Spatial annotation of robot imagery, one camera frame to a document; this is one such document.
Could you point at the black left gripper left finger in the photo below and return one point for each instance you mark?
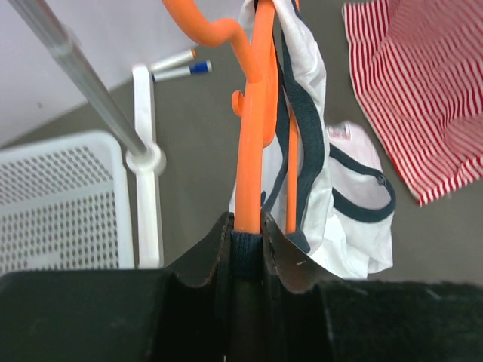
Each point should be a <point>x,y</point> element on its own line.
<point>156,314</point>

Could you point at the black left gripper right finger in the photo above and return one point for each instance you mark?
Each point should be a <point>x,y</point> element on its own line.
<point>311,315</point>

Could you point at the white printed tank top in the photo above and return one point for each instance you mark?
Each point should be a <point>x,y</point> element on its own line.
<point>345,204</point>

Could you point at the orange hanger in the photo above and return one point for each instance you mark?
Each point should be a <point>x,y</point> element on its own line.
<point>256,106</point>

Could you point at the red striped tank top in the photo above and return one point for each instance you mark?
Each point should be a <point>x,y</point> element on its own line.
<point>416,71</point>

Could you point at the white perforated plastic basket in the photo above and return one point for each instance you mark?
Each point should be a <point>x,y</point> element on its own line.
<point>65,205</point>

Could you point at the white metal clothes rack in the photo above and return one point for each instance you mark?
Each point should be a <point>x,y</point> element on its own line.
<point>144,158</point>

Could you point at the white marker blue cap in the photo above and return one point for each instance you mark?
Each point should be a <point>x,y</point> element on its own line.
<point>183,71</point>

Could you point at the white marker orange cap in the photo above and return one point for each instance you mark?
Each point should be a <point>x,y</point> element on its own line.
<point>174,60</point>

